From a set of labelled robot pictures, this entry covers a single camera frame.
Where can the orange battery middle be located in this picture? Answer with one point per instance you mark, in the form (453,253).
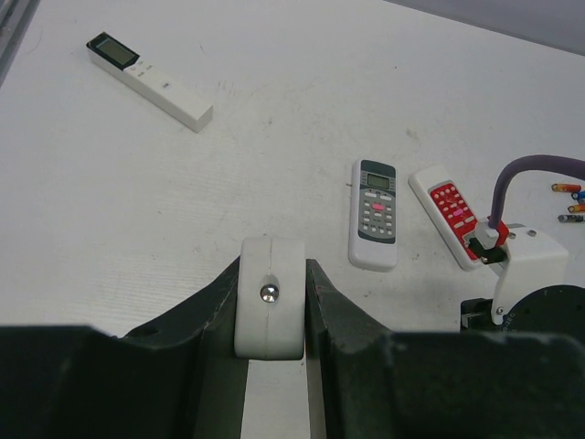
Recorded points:
(575,209)

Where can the white remote black tip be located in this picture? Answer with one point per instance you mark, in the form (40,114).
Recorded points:
(143,77)

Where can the grey white remote control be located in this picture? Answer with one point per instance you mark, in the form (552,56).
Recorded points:
(373,237)

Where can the orange battery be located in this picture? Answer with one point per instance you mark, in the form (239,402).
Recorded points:
(575,209)
(567,188)

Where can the black silver battery bottom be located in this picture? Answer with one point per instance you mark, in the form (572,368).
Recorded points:
(571,218)

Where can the red white remote control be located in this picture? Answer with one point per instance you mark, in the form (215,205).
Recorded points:
(448,210)

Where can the orange battery top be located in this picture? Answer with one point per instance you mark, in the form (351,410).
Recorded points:
(567,188)

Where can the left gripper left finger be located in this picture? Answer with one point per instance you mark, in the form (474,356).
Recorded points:
(175,376)

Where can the aluminium frame rail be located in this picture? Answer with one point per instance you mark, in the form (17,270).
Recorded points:
(15,17)

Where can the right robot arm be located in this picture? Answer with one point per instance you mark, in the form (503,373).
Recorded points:
(557,309)

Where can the slim white remote control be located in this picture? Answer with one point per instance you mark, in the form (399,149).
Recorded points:
(271,334)

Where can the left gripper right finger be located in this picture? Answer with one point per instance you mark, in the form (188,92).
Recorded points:
(366,381)

